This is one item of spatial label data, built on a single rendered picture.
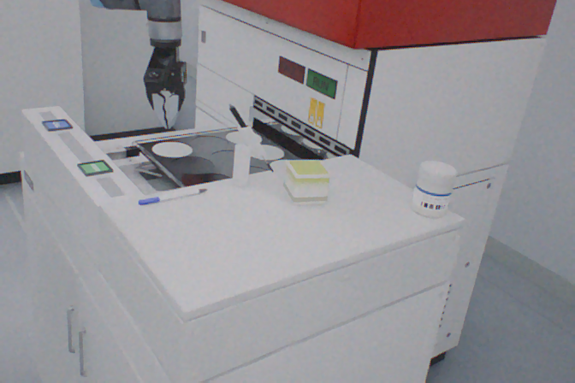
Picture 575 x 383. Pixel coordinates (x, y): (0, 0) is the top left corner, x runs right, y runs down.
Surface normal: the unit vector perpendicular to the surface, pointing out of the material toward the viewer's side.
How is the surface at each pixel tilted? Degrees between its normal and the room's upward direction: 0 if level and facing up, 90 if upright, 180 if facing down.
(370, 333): 90
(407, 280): 90
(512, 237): 90
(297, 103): 90
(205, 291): 0
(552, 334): 0
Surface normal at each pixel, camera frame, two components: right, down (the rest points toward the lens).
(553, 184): -0.82, 0.15
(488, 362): 0.10, -0.91
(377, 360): 0.57, 0.39
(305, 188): 0.26, 0.42
